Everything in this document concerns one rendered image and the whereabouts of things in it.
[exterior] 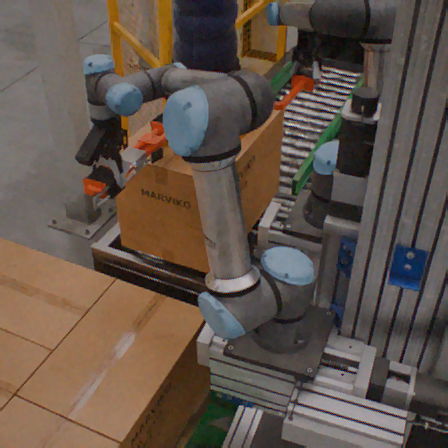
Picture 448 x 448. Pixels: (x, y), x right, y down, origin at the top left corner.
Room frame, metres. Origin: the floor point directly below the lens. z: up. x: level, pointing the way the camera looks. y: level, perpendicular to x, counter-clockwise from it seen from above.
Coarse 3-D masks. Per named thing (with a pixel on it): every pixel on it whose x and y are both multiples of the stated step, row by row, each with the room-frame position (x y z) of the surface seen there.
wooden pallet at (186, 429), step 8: (208, 384) 1.53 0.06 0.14; (208, 392) 1.53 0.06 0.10; (200, 400) 1.46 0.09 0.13; (208, 400) 1.53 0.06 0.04; (200, 408) 1.46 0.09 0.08; (192, 416) 1.43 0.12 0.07; (200, 416) 1.46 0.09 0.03; (184, 424) 1.34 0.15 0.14; (192, 424) 1.42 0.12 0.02; (184, 432) 1.39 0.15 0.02; (192, 432) 1.39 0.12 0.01; (176, 440) 1.28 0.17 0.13; (184, 440) 1.35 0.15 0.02
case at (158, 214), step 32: (160, 160) 1.72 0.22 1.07; (256, 160) 1.89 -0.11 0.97; (128, 192) 1.74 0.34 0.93; (160, 192) 1.68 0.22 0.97; (192, 192) 1.63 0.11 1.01; (256, 192) 1.90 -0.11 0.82; (128, 224) 1.74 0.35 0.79; (160, 224) 1.68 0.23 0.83; (192, 224) 1.63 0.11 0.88; (160, 256) 1.69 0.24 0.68; (192, 256) 1.63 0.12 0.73
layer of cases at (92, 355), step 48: (0, 240) 1.93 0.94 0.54; (0, 288) 1.65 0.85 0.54; (48, 288) 1.65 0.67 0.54; (96, 288) 1.66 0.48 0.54; (0, 336) 1.41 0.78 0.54; (48, 336) 1.42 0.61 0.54; (96, 336) 1.42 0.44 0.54; (144, 336) 1.43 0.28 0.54; (192, 336) 1.43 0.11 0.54; (0, 384) 1.21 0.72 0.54; (48, 384) 1.21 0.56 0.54; (96, 384) 1.22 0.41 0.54; (144, 384) 1.22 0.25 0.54; (192, 384) 1.41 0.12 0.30; (0, 432) 1.04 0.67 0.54; (48, 432) 1.04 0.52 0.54; (96, 432) 1.05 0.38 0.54; (144, 432) 1.12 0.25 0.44
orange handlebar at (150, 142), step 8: (296, 88) 1.99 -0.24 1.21; (288, 96) 1.92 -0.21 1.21; (280, 104) 1.86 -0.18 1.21; (144, 136) 1.63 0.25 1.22; (152, 136) 1.62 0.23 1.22; (160, 136) 1.63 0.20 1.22; (136, 144) 1.58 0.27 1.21; (144, 144) 1.60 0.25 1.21; (152, 144) 1.58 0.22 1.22; (160, 144) 1.60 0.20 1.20; (96, 192) 1.34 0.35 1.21; (104, 192) 1.35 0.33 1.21
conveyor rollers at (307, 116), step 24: (336, 72) 3.68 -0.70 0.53; (312, 96) 3.29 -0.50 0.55; (336, 96) 3.31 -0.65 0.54; (288, 120) 2.98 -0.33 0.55; (312, 120) 3.00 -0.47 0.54; (288, 144) 2.77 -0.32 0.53; (312, 144) 2.73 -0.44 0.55; (288, 168) 2.50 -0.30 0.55; (288, 192) 2.30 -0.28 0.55; (168, 264) 1.83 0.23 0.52
